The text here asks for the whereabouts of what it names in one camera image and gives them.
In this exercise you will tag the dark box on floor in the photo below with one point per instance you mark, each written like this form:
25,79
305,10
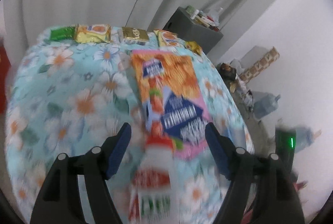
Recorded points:
227,72

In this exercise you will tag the orange yellow snack packet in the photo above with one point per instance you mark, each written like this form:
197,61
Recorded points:
167,38

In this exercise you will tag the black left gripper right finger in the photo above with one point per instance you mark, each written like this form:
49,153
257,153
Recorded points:
276,199

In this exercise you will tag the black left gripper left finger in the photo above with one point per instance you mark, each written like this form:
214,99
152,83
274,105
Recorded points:
59,199

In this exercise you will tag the orange pink chip bag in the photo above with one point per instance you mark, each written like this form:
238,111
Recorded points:
173,104

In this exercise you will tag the white bottle on stool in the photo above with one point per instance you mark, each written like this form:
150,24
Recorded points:
194,14

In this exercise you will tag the gold brown snack packet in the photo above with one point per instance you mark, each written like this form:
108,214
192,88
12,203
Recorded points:
128,35

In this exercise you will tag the small green snack packet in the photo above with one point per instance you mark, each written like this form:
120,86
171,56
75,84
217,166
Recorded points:
62,33

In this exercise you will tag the small gold wrapper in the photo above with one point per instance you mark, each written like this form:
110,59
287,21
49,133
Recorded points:
194,47

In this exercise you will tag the floral blue tablecloth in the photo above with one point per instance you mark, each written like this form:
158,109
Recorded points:
69,97

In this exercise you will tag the clear water jug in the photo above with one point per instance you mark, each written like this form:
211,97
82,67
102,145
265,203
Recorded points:
265,106

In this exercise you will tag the white bottle red cap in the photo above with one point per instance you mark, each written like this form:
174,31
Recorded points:
153,196

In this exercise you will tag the patterned cardboard tube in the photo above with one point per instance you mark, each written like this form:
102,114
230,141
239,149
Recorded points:
259,66

